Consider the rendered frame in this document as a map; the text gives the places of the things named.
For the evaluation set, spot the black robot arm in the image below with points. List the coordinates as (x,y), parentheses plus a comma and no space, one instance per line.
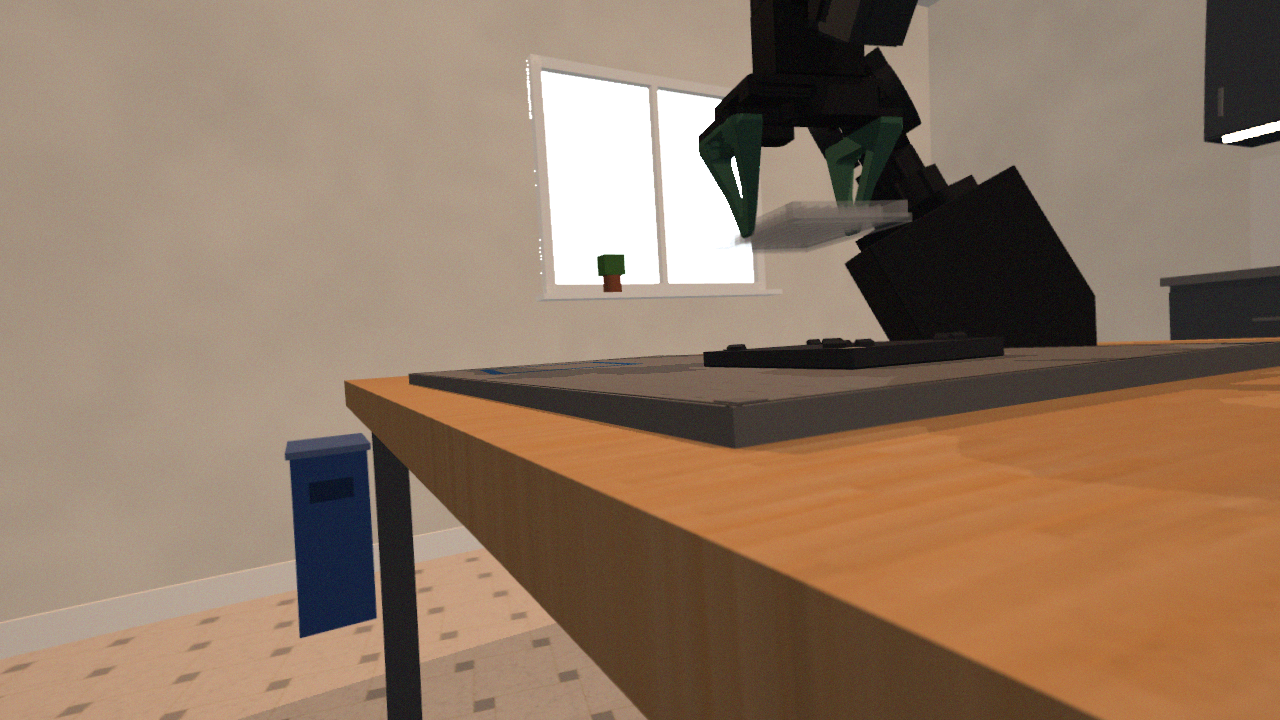
(788,37)

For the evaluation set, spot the blue tape outline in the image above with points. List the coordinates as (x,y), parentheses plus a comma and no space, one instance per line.
(491,371)

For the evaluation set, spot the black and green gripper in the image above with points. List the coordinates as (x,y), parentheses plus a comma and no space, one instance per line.
(815,101)

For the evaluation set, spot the beige gridded plate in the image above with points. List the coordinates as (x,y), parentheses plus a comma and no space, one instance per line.
(804,226)

